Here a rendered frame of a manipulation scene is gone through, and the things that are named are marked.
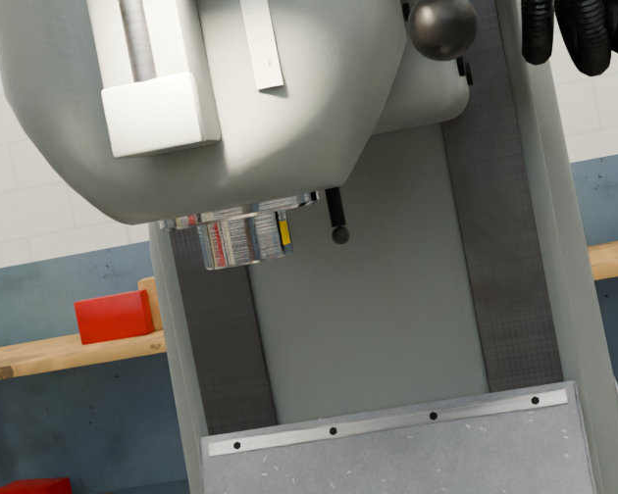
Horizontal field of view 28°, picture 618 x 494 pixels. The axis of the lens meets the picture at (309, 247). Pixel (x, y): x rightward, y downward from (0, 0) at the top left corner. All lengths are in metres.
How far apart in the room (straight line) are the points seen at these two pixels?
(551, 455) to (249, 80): 0.53
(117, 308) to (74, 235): 0.73
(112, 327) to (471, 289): 3.58
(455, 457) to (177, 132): 0.55
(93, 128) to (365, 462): 0.52
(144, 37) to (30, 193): 4.71
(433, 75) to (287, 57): 0.19
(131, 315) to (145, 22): 3.99
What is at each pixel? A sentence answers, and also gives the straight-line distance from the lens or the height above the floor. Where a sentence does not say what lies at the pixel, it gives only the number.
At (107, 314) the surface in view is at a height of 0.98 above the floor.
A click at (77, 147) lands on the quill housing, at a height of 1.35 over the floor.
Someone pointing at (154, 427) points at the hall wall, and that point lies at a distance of 5.17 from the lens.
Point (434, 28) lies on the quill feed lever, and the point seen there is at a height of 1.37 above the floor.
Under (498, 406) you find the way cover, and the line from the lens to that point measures 1.01.
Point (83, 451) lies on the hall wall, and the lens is 5.29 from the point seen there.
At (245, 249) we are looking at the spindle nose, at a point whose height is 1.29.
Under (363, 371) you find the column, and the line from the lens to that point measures 1.03.
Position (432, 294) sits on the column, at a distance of 1.01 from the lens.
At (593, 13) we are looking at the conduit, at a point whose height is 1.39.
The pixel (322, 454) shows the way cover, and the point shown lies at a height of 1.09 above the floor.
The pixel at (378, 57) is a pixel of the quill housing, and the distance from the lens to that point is 0.59.
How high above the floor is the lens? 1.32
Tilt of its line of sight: 3 degrees down
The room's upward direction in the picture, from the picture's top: 11 degrees counter-clockwise
